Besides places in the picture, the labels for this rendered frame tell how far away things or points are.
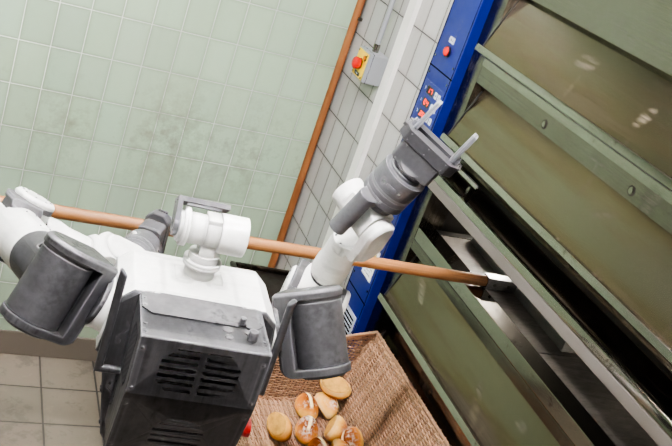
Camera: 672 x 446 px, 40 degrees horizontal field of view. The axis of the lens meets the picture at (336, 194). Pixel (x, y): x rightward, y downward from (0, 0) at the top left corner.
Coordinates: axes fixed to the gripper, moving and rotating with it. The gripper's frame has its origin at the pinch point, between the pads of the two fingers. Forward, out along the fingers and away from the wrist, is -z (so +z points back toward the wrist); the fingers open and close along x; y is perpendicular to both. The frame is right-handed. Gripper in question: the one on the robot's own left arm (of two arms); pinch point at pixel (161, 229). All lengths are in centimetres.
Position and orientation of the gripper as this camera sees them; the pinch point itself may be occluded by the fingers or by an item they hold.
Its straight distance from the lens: 212.2
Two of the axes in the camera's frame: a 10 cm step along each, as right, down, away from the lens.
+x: -2.9, 8.8, 3.7
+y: 9.4, 3.4, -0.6
